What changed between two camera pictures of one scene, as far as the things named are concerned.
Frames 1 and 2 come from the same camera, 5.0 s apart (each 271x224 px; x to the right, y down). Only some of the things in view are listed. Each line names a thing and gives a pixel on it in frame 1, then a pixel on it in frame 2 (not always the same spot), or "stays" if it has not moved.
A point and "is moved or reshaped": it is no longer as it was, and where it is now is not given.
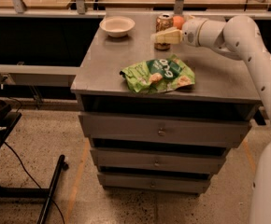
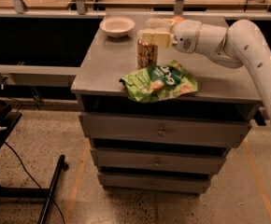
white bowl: (117, 26) stays
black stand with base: (0, 122) stays
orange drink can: (164, 22) is moved or reshaped
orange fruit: (178, 21) stays
